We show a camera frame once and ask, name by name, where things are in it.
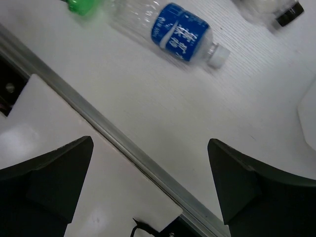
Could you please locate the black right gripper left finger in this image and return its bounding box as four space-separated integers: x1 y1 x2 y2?
0 136 94 237

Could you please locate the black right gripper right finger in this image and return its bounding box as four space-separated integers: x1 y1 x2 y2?
207 139 316 237

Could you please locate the clear bottle black cap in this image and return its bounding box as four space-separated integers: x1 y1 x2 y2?
233 0 304 27

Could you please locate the clear bottle blue label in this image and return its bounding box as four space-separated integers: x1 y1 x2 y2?
105 0 230 69

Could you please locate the green plastic bottle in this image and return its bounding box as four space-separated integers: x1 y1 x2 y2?
64 0 99 16

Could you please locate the white plastic bin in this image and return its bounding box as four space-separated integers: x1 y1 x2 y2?
297 80 316 150

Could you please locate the aluminium table rail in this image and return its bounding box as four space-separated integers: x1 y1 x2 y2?
0 26 230 237

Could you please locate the black base cable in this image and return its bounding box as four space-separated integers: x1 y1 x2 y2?
130 217 161 237

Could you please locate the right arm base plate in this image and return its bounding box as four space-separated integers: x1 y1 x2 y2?
0 56 29 117

